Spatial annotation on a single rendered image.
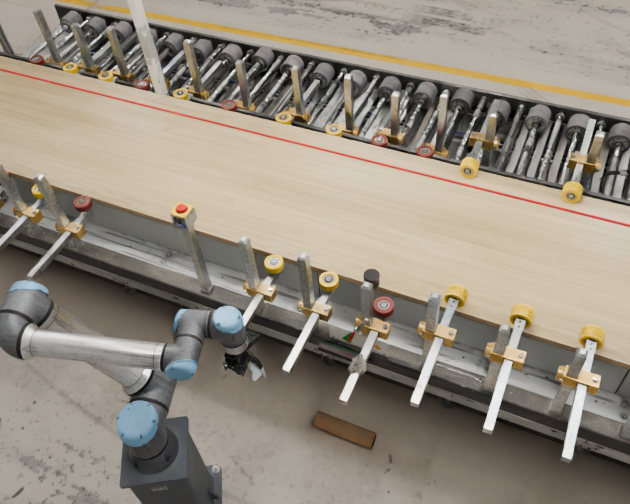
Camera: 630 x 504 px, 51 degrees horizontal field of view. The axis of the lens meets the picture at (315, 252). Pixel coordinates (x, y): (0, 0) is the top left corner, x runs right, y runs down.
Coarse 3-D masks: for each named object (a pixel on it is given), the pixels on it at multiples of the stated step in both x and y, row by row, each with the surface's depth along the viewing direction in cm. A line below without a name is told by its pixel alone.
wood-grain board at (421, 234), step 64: (0, 64) 383; (0, 128) 344; (64, 128) 340; (128, 128) 336; (192, 128) 333; (256, 128) 329; (64, 192) 313; (128, 192) 306; (192, 192) 303; (256, 192) 300; (320, 192) 297; (384, 192) 294; (448, 192) 291; (512, 192) 289; (320, 256) 273; (384, 256) 270; (448, 256) 268; (512, 256) 266; (576, 256) 264; (576, 320) 244
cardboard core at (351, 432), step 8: (320, 416) 315; (328, 416) 315; (320, 424) 314; (328, 424) 313; (336, 424) 312; (344, 424) 312; (352, 424) 312; (328, 432) 315; (336, 432) 312; (344, 432) 310; (352, 432) 309; (360, 432) 308; (368, 432) 309; (352, 440) 310; (360, 440) 308; (368, 440) 306
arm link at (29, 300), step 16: (16, 288) 212; (32, 288) 213; (16, 304) 208; (32, 304) 212; (48, 304) 217; (32, 320) 211; (48, 320) 216; (64, 320) 220; (80, 320) 228; (96, 368) 234; (112, 368) 234; (128, 368) 238; (128, 384) 241; (144, 384) 241; (160, 384) 245; (160, 400) 243
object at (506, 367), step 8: (520, 320) 239; (520, 328) 237; (512, 336) 235; (512, 344) 233; (504, 360) 229; (504, 368) 227; (504, 376) 225; (504, 384) 223; (496, 392) 221; (496, 400) 220; (496, 408) 218; (488, 416) 216; (496, 416) 216; (488, 424) 214; (488, 432) 215
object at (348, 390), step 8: (384, 320) 257; (368, 336) 251; (376, 336) 251; (368, 344) 249; (368, 352) 246; (352, 376) 240; (352, 384) 238; (344, 392) 236; (352, 392) 239; (344, 400) 234
